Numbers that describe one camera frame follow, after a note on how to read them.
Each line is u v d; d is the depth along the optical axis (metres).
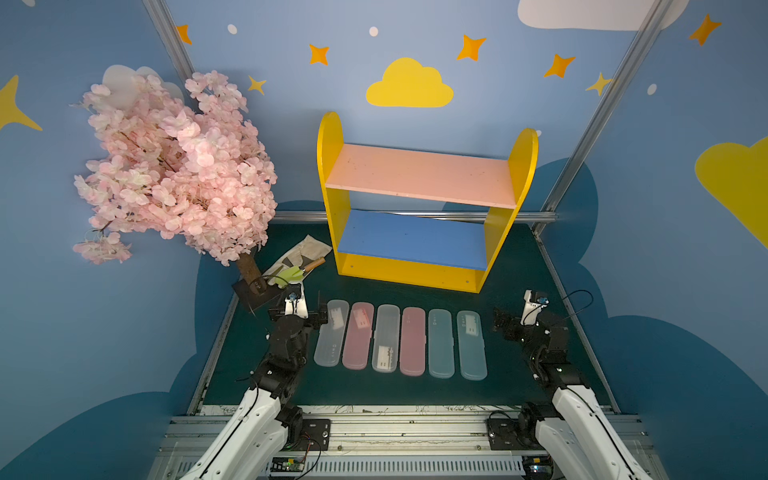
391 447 0.73
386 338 0.91
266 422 0.53
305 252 1.12
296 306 0.65
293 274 1.05
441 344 0.91
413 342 0.90
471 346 0.90
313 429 0.76
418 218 1.22
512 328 0.74
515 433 0.74
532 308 0.71
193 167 0.54
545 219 1.16
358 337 0.91
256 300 0.97
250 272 0.92
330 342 0.89
